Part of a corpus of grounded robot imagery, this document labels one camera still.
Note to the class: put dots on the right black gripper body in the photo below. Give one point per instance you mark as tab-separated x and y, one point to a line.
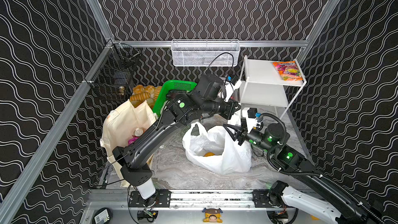
241	134

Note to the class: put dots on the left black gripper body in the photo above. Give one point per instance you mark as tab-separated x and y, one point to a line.
231	109

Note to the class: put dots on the white plastic grocery bag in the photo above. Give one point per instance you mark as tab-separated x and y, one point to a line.
229	156

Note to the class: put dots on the red soda can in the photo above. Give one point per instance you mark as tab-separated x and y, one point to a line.
138	132

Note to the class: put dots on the purple snack bag shelf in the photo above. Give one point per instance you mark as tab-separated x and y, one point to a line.
132	140

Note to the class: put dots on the cream canvas tote bag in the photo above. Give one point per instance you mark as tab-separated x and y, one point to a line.
121	123

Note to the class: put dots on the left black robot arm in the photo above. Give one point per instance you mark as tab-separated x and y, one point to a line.
211	96

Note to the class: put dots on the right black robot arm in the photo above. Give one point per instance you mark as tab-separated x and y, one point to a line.
337	205

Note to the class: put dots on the yellow potato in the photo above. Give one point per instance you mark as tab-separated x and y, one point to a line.
209	154

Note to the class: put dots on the white two-tier shelf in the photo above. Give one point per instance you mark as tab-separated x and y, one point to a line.
262	85

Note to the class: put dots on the green plastic basket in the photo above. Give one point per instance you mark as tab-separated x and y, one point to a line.
168	89

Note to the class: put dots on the orange candy bag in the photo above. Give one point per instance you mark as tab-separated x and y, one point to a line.
289	71

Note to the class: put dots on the cartoon figure sticker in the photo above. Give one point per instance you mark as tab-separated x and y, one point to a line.
212	215

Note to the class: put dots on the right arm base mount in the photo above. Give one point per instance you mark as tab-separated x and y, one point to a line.
272	197

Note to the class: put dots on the white wire wall basket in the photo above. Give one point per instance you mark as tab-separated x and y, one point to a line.
205	53

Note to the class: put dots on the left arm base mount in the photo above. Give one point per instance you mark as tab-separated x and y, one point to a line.
161	198

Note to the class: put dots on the black wire wall basket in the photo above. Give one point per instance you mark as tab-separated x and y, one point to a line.
114	79

